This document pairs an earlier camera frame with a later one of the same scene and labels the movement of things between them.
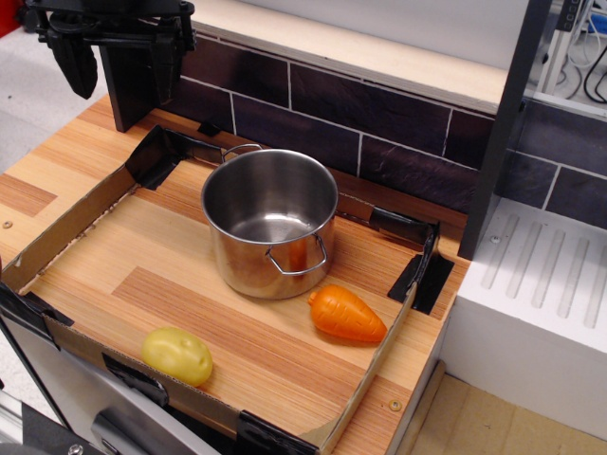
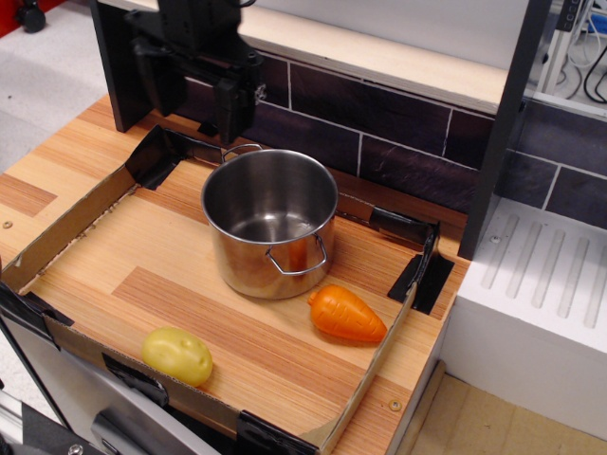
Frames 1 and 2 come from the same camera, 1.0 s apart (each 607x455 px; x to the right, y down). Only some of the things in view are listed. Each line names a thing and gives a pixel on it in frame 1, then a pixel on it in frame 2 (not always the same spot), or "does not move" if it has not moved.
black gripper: (166, 23) → (200, 35)
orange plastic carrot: (339, 310) does not move
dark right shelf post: (528, 45) does not move
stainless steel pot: (271, 216) does not move
